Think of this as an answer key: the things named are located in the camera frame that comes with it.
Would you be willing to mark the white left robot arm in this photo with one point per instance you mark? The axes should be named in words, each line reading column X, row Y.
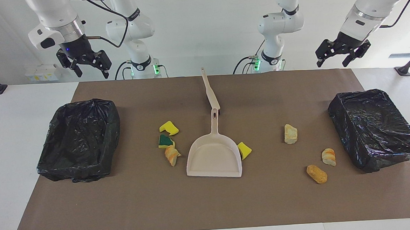
column 279, row 21

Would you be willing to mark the pale bread piece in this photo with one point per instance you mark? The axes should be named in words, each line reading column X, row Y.
column 290, row 134

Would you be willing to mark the bin with black bag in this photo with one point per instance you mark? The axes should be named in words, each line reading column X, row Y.
column 80, row 142
column 374, row 127

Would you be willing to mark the green and yellow sponge piece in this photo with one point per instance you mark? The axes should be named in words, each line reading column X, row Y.
column 165, row 141

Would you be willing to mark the curled orange croissant piece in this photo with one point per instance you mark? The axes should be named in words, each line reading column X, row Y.
column 172, row 156

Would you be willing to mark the brown table mat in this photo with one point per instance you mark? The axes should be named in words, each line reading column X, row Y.
column 209, row 206

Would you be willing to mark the brown bread roll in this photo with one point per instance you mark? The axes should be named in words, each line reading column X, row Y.
column 317, row 174

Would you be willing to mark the small yellow sponge piece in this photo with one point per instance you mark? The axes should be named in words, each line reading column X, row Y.
column 244, row 150

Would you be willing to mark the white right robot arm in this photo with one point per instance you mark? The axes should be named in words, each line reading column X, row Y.
column 133, row 26

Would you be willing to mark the beige plastic dustpan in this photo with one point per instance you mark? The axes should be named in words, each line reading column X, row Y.
column 212, row 156

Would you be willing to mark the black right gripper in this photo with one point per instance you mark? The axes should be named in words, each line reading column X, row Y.
column 78, row 48

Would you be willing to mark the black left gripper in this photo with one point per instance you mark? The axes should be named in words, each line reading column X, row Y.
column 345, row 44

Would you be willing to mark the white wall socket box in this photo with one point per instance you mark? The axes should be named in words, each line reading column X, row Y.
column 43, row 72

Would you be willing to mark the striped croissant piece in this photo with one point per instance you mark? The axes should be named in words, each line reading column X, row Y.
column 328, row 157

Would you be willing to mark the beige hand brush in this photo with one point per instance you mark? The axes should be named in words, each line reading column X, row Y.
column 211, row 93

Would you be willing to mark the notched yellow sponge piece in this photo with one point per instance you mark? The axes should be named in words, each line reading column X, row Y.
column 168, row 127

